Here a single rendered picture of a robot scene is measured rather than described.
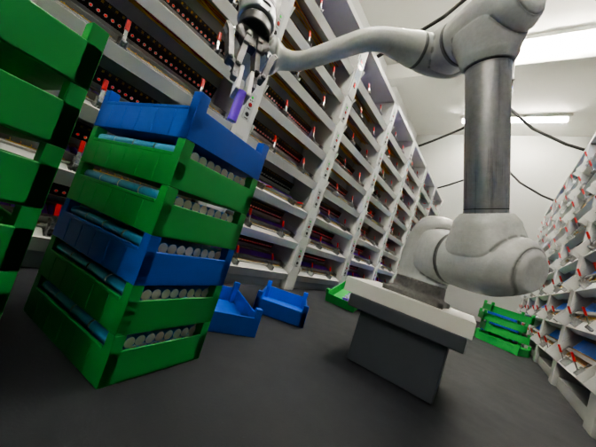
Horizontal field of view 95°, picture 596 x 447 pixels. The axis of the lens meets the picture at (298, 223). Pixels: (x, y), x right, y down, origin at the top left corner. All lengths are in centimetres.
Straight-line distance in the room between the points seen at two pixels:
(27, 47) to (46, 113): 7
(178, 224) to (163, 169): 9
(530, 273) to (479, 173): 26
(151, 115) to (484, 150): 74
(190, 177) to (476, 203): 67
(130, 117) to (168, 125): 12
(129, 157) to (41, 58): 20
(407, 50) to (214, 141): 66
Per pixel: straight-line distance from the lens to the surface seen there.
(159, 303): 53
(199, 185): 51
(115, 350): 53
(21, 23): 46
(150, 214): 49
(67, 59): 47
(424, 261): 91
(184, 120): 50
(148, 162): 53
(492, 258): 77
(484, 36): 90
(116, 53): 107
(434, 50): 101
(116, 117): 68
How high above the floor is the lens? 30
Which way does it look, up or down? 4 degrees up
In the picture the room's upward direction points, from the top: 18 degrees clockwise
